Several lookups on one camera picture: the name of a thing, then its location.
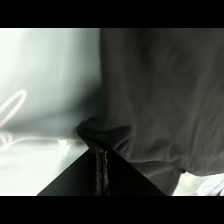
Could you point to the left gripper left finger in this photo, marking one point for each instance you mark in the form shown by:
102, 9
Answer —
76, 180

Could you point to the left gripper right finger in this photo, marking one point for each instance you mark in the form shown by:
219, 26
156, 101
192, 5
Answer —
130, 180

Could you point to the dark grey garment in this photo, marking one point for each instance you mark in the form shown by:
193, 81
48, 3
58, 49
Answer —
160, 100

